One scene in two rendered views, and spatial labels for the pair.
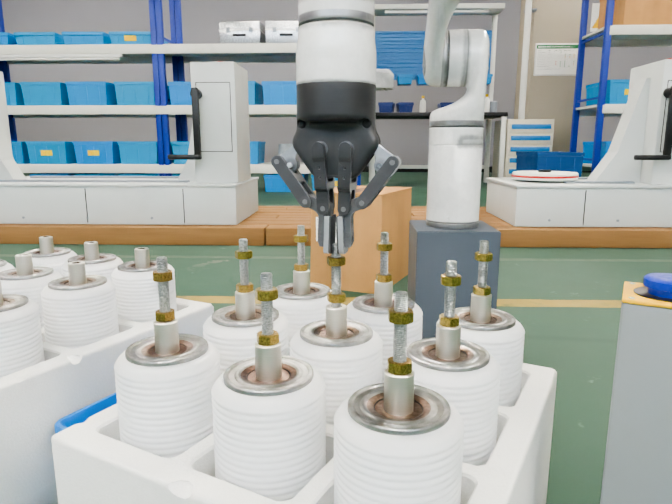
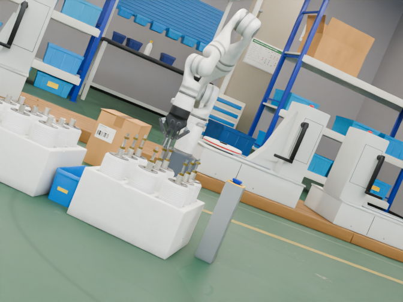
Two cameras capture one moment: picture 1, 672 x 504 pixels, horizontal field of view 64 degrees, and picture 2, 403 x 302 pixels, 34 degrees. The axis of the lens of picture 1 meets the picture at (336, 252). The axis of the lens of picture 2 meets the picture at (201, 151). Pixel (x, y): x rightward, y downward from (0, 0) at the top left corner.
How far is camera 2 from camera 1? 1.93 m
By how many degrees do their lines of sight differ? 20
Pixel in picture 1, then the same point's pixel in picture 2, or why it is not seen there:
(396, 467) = (177, 190)
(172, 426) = (119, 174)
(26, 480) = (43, 181)
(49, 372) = (60, 151)
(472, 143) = (201, 126)
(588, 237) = not seen: hidden behind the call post
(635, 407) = (220, 205)
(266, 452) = (146, 184)
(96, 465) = (100, 177)
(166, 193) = not seen: outside the picture
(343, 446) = (167, 185)
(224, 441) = (137, 179)
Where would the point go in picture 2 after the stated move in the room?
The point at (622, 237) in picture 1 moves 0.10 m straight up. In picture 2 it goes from (252, 198) to (257, 185)
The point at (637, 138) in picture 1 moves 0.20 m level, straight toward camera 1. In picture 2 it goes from (280, 144) to (278, 144)
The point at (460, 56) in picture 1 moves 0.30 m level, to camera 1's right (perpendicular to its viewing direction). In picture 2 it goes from (208, 94) to (266, 120)
